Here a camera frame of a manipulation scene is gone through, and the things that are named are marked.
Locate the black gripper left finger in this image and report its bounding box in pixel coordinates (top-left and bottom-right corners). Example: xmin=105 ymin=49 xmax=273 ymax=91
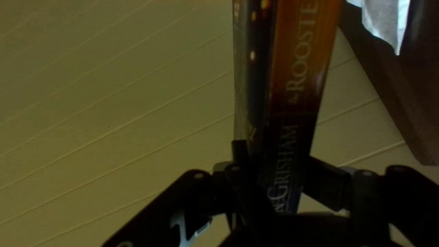
xmin=229 ymin=139 xmax=259 ymax=223

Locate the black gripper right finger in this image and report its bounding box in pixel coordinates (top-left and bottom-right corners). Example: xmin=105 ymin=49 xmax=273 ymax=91
xmin=299 ymin=156 xmax=357 ymax=215

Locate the blue paperback Grisham book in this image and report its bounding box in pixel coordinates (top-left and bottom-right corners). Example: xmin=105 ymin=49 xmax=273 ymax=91
xmin=230 ymin=0 xmax=344 ymax=217

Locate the bright window pane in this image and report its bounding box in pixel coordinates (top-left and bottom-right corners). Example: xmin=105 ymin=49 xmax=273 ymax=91
xmin=347 ymin=0 xmax=413 ymax=57

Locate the wooden window post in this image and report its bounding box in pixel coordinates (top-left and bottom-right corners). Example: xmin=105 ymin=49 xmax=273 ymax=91
xmin=337 ymin=0 xmax=439 ymax=168

